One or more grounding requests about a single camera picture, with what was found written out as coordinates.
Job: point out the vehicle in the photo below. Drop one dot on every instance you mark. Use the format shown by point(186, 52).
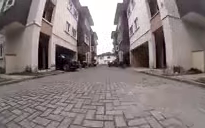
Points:
point(115, 63)
point(88, 63)

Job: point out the pale multi-storey building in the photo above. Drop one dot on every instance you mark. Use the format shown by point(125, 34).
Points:
point(176, 40)
point(25, 43)

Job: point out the white house with dark roof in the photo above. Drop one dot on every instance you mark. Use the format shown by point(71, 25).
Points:
point(106, 59)

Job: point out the grey brick paved road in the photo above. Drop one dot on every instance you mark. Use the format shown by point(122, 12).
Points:
point(103, 87)

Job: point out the dark multi-storey building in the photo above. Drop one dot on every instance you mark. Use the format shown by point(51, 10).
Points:
point(122, 33)
point(84, 36)

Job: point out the black car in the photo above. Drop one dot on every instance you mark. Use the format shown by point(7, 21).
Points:
point(66, 62)

